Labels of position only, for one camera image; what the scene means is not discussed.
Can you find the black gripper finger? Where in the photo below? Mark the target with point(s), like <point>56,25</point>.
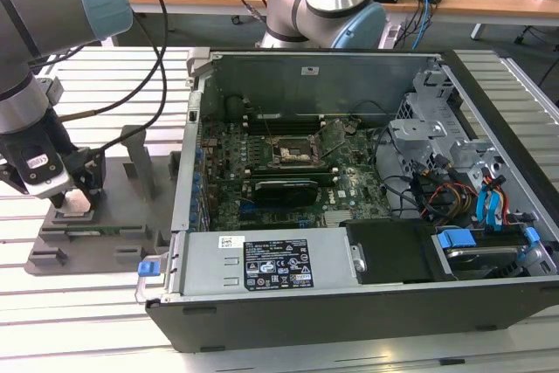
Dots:
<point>11,176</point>
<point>89,172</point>

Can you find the silver CPU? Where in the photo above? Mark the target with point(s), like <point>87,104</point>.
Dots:
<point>76,205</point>

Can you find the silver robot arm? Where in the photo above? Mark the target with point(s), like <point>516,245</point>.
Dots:
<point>43,10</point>

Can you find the CPU socket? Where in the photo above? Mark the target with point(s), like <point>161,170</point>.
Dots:
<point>290,152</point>

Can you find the grey parts rack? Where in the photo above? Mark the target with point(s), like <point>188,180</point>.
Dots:
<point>122,198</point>

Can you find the green RAM stick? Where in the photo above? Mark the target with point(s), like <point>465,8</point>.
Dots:
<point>105,230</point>

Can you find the silver power supply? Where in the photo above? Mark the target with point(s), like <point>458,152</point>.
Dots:
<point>209,268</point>

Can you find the black graphics card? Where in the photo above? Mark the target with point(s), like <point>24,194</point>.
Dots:
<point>284,193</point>

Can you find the silver chipset heatsink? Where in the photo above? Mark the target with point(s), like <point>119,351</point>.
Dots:
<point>337,218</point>

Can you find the round coin battery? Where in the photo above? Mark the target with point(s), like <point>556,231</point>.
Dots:
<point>349,127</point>

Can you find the green motherboard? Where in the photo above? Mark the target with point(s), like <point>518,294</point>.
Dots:
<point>358,181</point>

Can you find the black PC case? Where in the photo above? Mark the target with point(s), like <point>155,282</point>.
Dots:
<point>349,320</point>

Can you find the black plastic bay cover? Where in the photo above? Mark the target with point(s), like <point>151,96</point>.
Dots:
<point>393,250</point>

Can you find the metal drive cage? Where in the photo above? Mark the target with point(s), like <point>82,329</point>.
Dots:
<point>415,133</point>

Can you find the white power strip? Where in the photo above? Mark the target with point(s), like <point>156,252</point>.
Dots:
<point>390,36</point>

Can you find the hard disk blue carrier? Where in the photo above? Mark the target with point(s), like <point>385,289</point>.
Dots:
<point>454,238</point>

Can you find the black chair base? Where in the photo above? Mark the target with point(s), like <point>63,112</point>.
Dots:
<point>530,34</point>

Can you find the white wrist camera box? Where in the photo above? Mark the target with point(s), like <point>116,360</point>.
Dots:
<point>43,185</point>

